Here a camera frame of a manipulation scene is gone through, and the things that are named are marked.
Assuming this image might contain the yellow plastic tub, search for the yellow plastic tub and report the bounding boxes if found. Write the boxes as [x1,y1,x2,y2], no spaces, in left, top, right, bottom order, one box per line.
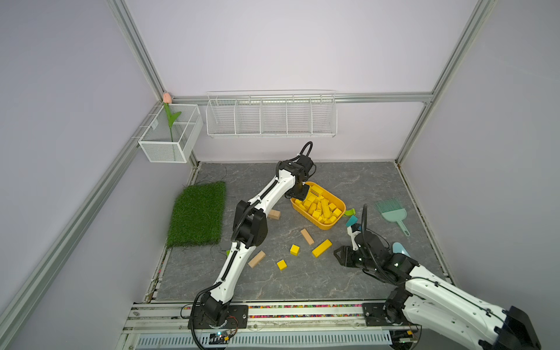
[291,182,347,230]

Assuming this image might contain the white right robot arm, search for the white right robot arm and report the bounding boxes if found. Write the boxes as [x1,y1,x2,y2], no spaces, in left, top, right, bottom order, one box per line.
[334,224,542,349]

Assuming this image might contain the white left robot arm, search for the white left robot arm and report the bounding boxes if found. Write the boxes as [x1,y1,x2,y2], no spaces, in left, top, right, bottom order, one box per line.
[190,154,314,327]

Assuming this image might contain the light blue plastic scoop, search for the light blue plastic scoop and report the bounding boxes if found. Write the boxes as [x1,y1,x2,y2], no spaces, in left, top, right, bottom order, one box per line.
[392,242,411,257]

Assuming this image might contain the teal block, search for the teal block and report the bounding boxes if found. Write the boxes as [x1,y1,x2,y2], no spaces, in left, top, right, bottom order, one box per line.
[346,215,358,227]

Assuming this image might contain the yellow long block diagonal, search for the yellow long block diagonal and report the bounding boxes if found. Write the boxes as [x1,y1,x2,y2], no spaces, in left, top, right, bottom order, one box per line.
[312,239,333,258]

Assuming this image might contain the green plastic dustpan brush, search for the green plastic dustpan brush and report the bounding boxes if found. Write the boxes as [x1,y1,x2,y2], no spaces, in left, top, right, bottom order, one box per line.
[376,198,411,237]

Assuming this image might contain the natural wood centre block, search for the natural wood centre block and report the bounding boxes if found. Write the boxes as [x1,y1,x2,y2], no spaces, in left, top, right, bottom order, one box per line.
[300,229,314,246]

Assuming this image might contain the yellow cube below flat block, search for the yellow cube below flat block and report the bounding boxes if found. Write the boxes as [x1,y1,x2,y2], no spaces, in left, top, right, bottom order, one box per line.
[290,244,300,256]

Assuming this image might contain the yellow small cube bottom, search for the yellow small cube bottom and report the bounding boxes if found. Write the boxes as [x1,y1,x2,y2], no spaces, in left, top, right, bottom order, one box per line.
[277,260,287,271]

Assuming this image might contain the natural wood long block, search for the natural wood long block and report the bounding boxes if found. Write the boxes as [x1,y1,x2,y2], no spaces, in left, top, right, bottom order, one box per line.
[248,251,266,268]

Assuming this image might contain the green artificial grass mat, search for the green artificial grass mat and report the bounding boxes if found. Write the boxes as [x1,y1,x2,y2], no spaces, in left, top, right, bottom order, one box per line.
[166,182,226,248]

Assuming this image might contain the white mesh corner basket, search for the white mesh corner basket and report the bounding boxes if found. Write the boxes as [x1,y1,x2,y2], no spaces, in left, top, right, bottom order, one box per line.
[139,104,204,163]

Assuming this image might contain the pink artificial tulip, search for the pink artificial tulip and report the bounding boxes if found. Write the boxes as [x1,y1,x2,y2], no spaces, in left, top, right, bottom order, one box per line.
[163,92,182,142]

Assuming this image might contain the white wire shelf basket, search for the white wire shelf basket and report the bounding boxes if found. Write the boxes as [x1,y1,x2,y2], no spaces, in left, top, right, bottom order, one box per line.
[206,90,338,138]

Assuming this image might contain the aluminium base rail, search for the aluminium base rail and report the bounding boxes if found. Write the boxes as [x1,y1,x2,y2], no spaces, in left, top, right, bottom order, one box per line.
[117,299,482,350]

